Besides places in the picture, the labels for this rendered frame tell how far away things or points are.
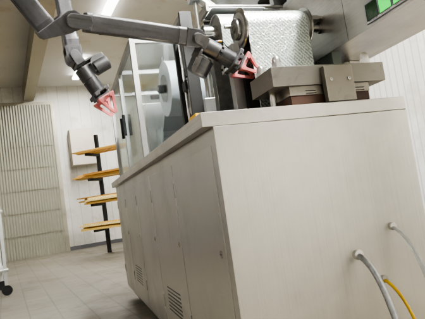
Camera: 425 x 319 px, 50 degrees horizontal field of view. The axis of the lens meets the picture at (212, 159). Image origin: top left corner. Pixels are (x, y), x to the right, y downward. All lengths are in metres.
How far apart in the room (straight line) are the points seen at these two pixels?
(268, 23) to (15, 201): 8.71
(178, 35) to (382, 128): 0.68
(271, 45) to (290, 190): 0.58
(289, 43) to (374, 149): 0.50
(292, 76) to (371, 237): 0.52
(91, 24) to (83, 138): 8.65
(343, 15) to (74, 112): 9.03
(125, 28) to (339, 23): 0.75
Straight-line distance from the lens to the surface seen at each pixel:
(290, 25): 1.69
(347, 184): 1.35
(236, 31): 1.65
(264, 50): 1.61
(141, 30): 1.43
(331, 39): 1.76
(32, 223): 9.97
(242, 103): 1.61
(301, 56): 1.67
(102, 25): 1.40
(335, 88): 1.44
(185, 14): 1.94
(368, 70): 1.55
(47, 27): 1.36
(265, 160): 1.23
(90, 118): 10.41
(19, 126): 10.17
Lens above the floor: 0.68
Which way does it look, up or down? 5 degrees up
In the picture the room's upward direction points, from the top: 8 degrees counter-clockwise
